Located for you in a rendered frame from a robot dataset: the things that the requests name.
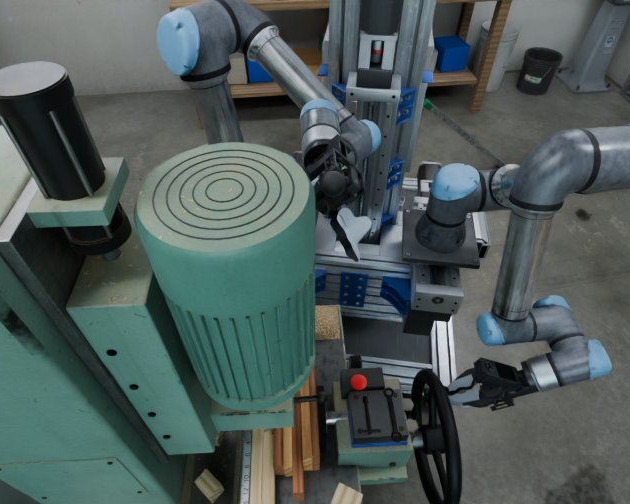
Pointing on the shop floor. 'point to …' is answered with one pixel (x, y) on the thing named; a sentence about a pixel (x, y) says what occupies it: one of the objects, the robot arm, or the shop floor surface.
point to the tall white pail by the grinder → (497, 52)
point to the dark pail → (538, 70)
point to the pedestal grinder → (597, 49)
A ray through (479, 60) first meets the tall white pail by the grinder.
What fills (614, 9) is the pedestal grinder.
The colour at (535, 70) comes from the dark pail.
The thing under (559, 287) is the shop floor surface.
